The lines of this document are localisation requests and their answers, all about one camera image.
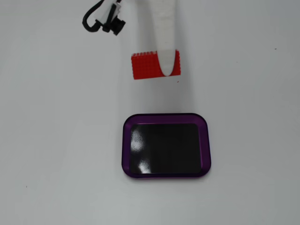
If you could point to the purple tray with black bottom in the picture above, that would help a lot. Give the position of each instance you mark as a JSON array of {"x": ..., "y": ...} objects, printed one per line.
[{"x": 168, "y": 150}]

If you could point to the red studded cube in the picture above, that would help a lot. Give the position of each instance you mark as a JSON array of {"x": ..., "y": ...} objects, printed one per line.
[{"x": 145, "y": 66}]

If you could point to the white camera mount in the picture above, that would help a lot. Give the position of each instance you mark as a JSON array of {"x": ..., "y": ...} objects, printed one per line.
[{"x": 104, "y": 12}]

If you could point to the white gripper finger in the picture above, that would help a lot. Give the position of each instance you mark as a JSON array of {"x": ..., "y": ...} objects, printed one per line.
[{"x": 165, "y": 35}]

